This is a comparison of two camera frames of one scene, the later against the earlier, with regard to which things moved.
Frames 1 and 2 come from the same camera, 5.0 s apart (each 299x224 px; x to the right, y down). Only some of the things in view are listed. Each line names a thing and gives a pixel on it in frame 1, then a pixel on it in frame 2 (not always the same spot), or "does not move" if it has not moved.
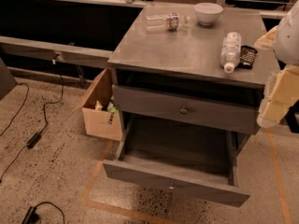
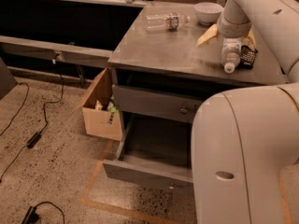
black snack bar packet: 247,57 does not move
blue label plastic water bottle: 231,50 does not move
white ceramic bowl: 207,12 does not move
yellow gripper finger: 267,41 → 210,34
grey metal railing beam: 54,51 does not move
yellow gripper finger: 281,93 → 249,40
